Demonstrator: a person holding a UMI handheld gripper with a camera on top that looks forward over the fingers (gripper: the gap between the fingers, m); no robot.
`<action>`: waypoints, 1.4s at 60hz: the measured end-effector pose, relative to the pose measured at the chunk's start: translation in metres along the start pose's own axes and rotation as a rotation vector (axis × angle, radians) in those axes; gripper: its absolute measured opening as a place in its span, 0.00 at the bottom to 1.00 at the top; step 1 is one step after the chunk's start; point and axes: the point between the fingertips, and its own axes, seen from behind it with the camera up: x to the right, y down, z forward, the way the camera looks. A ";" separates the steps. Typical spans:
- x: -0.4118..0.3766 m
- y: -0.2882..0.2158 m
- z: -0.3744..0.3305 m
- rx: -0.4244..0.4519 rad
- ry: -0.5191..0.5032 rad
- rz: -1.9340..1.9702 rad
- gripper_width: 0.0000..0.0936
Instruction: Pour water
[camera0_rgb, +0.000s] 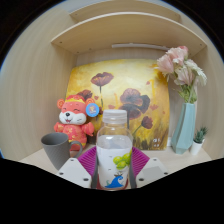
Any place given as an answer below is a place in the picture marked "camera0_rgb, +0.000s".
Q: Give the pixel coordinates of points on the light wooden shelf unit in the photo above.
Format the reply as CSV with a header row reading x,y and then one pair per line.
x,y
126,30

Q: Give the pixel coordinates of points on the pink and white flower bouquet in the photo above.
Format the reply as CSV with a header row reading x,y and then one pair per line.
x,y
180,66

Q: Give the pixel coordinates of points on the clear plastic drink bottle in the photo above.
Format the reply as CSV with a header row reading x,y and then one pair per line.
x,y
115,156

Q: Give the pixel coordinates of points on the teal faceted vase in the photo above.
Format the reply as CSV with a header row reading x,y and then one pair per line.
x,y
184,130

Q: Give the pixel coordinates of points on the small potted succulent plant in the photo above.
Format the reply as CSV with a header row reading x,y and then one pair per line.
x,y
197,143

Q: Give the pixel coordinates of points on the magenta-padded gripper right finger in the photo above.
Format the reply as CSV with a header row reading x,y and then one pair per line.
x,y
139,160

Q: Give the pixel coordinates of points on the grey mug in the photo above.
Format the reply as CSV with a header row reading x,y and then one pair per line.
x,y
56,148

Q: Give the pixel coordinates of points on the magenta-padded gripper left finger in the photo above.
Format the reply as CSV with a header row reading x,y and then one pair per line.
x,y
87,160

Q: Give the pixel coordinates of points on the yellow poppy flower painting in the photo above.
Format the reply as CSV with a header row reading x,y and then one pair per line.
x,y
133,86

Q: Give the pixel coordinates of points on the red plush toy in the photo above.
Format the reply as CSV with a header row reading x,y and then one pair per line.
x,y
74,118

